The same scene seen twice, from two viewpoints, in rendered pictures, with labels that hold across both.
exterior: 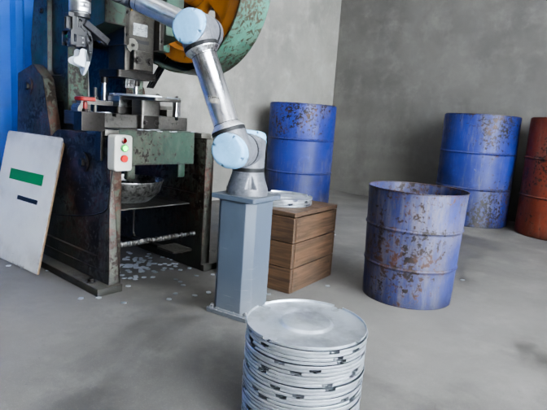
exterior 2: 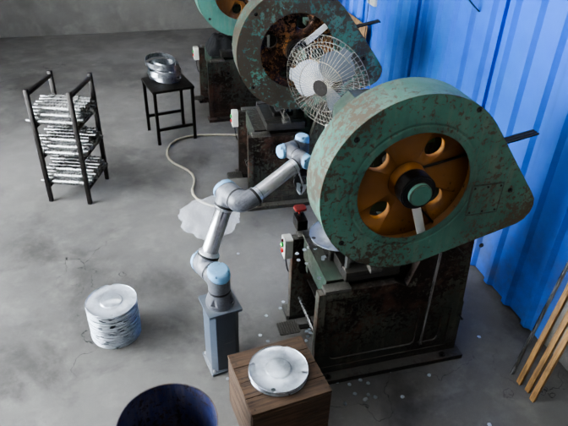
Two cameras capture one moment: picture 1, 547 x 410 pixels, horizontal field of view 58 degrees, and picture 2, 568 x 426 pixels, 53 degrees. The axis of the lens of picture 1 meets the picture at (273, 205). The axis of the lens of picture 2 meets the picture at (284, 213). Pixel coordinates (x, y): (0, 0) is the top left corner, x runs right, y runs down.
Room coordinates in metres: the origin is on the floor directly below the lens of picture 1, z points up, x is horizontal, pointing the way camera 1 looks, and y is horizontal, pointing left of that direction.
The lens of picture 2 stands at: (3.30, -1.58, 2.53)
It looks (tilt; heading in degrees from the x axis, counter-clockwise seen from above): 34 degrees down; 124
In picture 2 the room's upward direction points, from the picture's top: 2 degrees clockwise
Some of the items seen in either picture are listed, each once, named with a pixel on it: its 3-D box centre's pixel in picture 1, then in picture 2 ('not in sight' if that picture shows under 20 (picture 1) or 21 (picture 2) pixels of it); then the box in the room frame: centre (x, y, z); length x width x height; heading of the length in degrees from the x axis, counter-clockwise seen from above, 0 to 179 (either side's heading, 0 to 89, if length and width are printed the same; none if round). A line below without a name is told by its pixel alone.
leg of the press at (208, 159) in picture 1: (156, 165); (395, 307); (2.57, 0.62, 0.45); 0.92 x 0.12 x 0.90; 50
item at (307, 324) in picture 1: (306, 321); (111, 300); (1.13, -0.10, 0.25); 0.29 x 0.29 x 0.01
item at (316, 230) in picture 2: (144, 97); (336, 234); (2.19, 0.59, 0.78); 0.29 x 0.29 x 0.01
